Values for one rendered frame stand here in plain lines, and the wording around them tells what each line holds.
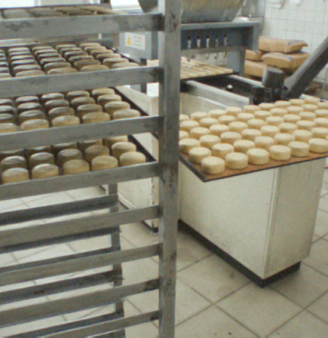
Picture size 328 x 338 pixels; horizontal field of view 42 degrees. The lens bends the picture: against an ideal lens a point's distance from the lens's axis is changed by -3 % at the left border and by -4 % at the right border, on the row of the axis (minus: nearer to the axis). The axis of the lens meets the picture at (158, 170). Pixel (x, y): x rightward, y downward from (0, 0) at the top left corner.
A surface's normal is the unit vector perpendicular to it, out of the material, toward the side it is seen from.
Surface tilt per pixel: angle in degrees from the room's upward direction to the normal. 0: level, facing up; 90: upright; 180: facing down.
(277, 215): 90
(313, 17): 90
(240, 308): 0
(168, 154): 90
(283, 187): 90
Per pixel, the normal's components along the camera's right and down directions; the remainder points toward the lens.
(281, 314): 0.00, -0.91
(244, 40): -0.84, 0.22
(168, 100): 0.35, 0.38
